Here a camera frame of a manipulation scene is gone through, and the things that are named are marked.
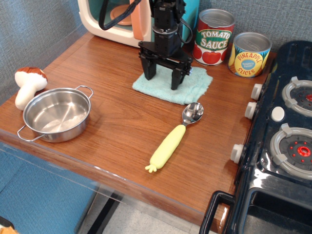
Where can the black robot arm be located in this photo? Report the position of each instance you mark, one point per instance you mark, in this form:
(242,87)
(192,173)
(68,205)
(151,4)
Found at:
(168,14)

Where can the teal toy microwave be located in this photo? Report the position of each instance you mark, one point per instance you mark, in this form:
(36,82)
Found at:
(135,27)

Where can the yellow handled metal spoon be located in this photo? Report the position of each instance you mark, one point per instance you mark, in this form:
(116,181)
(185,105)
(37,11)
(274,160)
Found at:
(192,113)

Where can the small steel pot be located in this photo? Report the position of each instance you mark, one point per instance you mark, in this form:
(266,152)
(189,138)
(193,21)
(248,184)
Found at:
(57,115)

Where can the light blue cloth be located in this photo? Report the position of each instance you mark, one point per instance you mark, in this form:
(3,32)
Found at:
(190,90)

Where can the pineapple slices can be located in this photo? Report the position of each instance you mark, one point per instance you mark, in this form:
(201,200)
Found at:
(249,54)

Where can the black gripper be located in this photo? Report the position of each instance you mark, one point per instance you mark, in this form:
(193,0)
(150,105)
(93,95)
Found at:
(166,51)

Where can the orange object at corner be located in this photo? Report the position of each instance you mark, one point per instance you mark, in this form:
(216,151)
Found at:
(7,227)

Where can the black toy stove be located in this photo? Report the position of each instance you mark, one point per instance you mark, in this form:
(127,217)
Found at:
(273,184)

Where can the plush mushroom toy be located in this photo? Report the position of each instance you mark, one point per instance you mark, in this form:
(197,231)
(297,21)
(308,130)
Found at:
(29,80)

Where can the tomato sauce can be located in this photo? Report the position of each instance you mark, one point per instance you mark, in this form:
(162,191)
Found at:
(213,34)

